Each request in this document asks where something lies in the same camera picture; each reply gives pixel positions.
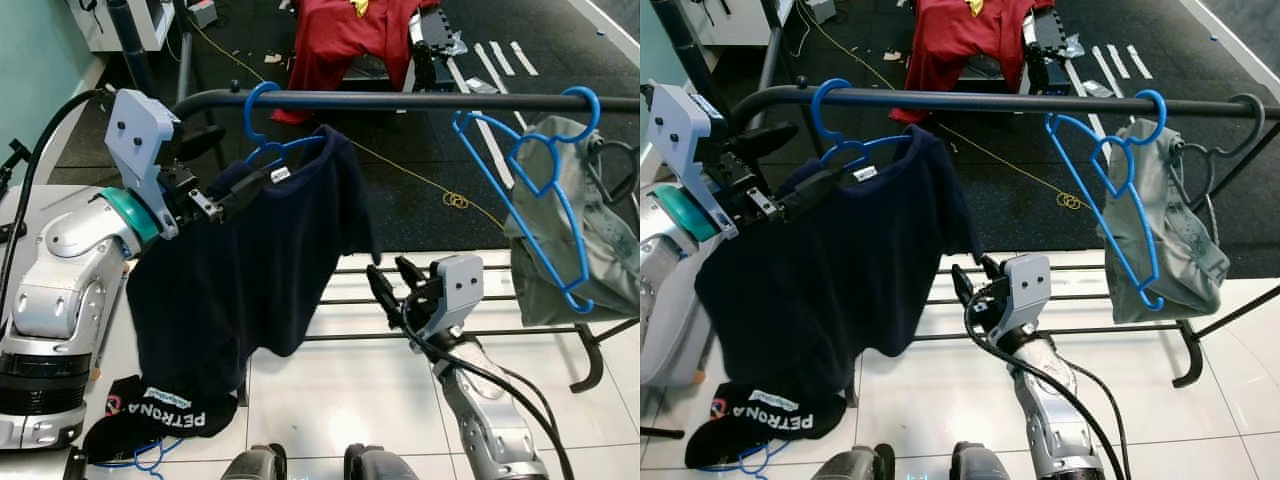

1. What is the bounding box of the black Petronas garment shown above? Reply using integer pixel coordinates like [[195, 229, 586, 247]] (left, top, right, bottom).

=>
[[685, 378, 849, 469], [82, 375, 246, 466]]

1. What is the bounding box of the grey-green garment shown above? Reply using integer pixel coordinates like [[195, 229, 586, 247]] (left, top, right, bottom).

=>
[[503, 115, 640, 329], [1098, 125, 1233, 326]]

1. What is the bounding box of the robot right leg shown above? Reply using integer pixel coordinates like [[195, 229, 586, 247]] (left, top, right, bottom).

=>
[[343, 445, 431, 480], [950, 442, 1036, 480]]

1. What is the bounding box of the red shirt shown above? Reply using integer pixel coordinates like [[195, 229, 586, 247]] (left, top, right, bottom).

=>
[[888, 0, 1056, 126], [270, 0, 441, 126]]

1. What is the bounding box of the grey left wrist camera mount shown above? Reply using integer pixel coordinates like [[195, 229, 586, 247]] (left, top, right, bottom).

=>
[[105, 88, 183, 241], [648, 85, 726, 241]]

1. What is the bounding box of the yellow cord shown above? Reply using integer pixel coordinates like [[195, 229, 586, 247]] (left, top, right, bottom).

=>
[[800, 0, 1086, 211], [190, 20, 506, 231]]

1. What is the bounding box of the robot left leg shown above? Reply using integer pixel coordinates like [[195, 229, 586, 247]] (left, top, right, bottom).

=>
[[220, 445, 288, 480], [812, 445, 896, 480]]

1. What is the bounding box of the white cabinet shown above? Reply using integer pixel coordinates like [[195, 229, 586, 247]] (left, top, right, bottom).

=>
[[65, 0, 176, 53], [690, 0, 796, 46]]

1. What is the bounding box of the black stand pole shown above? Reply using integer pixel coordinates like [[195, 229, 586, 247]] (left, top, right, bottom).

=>
[[660, 0, 741, 116], [105, 0, 159, 99]]

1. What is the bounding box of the black hanger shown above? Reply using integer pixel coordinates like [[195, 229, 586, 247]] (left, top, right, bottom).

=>
[[1170, 93, 1267, 236], [585, 135, 640, 216]]

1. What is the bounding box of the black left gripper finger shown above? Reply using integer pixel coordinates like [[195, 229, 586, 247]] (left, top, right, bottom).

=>
[[778, 165, 849, 224], [178, 123, 229, 162], [213, 158, 281, 221], [723, 120, 801, 162]]

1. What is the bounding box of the blue plastic hanger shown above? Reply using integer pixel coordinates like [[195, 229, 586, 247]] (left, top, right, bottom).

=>
[[95, 440, 186, 473], [700, 440, 791, 476], [243, 82, 331, 173], [1045, 90, 1169, 313], [452, 87, 601, 314], [810, 78, 916, 173]]

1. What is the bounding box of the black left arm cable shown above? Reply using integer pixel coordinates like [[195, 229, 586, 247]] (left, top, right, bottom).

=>
[[0, 88, 111, 293]]

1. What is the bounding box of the navy blue t-shirt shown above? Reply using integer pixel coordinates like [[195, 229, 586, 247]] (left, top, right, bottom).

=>
[[695, 125, 986, 386], [125, 125, 381, 386]]

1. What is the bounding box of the robot leg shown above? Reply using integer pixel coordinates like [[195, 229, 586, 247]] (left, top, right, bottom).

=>
[[950, 442, 1036, 480], [343, 445, 431, 480], [812, 445, 896, 480], [220, 445, 288, 480]]

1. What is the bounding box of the black metal clothes rack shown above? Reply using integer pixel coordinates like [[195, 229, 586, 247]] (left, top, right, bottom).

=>
[[170, 88, 640, 394], [735, 85, 1280, 391]]

